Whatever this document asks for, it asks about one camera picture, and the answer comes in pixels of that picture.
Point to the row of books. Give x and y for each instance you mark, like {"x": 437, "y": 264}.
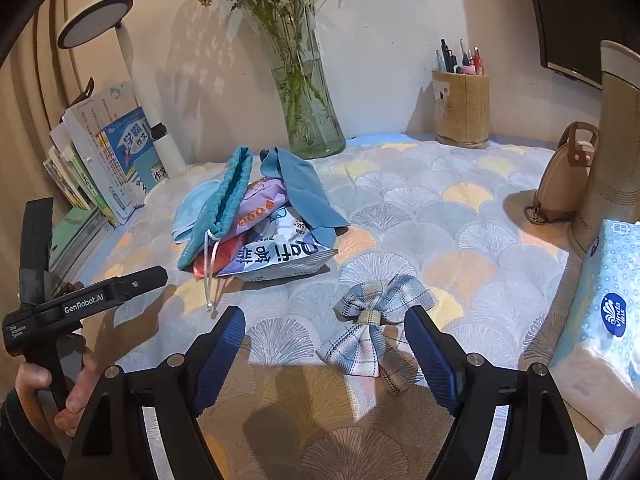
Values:
{"x": 115, "y": 150}

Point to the grey striped cloth toy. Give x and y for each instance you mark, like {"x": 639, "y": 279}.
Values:
{"x": 372, "y": 320}

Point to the white blue snack bag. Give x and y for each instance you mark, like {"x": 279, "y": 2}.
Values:
{"x": 280, "y": 255}

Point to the black monitor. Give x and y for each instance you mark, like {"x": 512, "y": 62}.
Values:
{"x": 575, "y": 10}

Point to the fan pattern tablecloth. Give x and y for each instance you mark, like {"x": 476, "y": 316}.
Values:
{"x": 425, "y": 200}

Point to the tall beige thermos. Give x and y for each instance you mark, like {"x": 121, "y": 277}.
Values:
{"x": 617, "y": 135}

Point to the blue white tissue pack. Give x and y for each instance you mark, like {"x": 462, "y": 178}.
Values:
{"x": 595, "y": 360}

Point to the purple wet wipes pack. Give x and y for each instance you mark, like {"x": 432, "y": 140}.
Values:
{"x": 260, "y": 202}

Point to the blue cloth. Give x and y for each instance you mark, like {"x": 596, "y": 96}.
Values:
{"x": 300, "y": 180}

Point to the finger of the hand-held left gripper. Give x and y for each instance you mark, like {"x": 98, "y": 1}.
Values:
{"x": 35, "y": 245}
{"x": 142, "y": 280}

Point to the person's left hand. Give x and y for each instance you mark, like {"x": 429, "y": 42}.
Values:
{"x": 77, "y": 395}

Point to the blue face mask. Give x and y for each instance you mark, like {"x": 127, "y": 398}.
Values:
{"x": 192, "y": 210}

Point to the beige pen holder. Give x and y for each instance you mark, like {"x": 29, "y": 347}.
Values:
{"x": 460, "y": 110}

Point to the white lamp stand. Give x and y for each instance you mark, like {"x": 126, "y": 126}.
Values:
{"x": 165, "y": 155}

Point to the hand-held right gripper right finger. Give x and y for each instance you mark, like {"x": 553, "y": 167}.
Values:
{"x": 432, "y": 360}

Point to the bunch of pens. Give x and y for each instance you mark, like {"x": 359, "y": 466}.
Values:
{"x": 460, "y": 57}

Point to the pink plastic pouch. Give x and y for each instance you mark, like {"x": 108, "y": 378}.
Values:
{"x": 225, "y": 257}

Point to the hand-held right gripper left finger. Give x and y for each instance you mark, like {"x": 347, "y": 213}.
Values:
{"x": 220, "y": 355}

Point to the small beige bag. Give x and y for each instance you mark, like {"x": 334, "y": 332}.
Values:
{"x": 565, "y": 185}

